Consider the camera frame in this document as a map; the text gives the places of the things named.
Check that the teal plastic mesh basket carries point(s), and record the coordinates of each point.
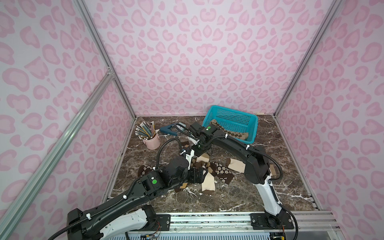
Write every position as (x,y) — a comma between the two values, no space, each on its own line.
(235,121)

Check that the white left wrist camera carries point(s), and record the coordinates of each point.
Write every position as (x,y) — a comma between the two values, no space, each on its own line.
(190,153)

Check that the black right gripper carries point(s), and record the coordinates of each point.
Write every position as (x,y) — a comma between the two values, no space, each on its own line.
(186,128)

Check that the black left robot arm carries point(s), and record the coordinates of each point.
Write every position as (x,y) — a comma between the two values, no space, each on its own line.
(130,210)

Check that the dark teal stapler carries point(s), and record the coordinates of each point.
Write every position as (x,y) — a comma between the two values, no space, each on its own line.
(167,130)

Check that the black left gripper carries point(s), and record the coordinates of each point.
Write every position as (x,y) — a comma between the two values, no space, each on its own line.
(196,175)

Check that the beige green argyle sock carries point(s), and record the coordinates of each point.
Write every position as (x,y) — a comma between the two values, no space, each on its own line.
(238,135)

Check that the brown yellow argyle sock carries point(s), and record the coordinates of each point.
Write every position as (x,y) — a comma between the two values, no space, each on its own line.
(181,188)
(185,145)

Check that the bundle of coloured pencils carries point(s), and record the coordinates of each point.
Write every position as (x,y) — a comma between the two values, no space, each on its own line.
(146,131)

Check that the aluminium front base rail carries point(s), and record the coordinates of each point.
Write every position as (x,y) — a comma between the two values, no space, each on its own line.
(315,225)

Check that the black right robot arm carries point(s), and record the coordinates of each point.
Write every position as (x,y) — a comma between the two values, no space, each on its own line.
(260,168)

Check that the pink metal pencil cup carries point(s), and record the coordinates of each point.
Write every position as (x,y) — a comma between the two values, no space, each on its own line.
(153,143)

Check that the brown daisy pattern sock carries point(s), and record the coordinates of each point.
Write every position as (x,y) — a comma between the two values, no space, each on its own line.
(143,170)
(220,171)

